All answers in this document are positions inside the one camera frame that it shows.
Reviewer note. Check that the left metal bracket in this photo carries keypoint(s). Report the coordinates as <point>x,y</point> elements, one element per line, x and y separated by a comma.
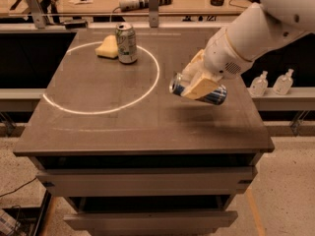
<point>38,17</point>

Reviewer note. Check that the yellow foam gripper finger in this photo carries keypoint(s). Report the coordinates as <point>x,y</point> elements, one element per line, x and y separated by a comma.
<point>193,72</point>
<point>201,85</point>

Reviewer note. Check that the grey drawer cabinet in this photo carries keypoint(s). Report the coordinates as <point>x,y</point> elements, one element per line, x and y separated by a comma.
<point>98,113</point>

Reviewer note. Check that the clear sanitizer bottle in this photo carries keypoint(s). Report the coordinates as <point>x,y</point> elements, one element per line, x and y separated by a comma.
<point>259,85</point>
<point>283,83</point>

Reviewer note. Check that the green soda can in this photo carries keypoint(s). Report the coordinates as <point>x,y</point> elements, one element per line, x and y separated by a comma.
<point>126,43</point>

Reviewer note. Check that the cabinet drawer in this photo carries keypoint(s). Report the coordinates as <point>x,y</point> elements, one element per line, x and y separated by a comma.
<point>197,221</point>
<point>147,182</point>

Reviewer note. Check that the clear sanitizer bottle right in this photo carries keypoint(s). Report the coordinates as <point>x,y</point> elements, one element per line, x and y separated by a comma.
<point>283,83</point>

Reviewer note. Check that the clear sanitizer bottle left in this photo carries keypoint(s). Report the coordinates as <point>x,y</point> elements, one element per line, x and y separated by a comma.
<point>259,85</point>

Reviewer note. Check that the red bull can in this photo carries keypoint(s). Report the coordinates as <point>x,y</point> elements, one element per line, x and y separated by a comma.
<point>216,97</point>

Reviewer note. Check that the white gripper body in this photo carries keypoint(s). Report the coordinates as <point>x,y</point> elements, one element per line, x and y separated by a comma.
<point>222,57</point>

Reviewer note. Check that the metal bracket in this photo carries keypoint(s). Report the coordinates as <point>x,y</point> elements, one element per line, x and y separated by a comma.
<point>38,17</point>
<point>153,13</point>

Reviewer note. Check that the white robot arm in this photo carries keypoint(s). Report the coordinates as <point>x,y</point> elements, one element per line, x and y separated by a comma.
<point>264,26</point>

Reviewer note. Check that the black crate on floor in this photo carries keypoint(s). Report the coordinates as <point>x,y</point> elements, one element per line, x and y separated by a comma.
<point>22,220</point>

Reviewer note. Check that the yellow sponge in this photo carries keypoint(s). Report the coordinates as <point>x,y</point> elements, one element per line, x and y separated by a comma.
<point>108,48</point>

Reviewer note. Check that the upper cabinet drawer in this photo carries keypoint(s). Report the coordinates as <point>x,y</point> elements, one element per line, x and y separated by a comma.
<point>147,182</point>

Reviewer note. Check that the middle metal bracket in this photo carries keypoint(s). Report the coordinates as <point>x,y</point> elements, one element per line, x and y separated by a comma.
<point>153,13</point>

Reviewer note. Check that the lower cabinet drawer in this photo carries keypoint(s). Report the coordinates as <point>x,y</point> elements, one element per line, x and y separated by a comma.
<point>197,221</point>

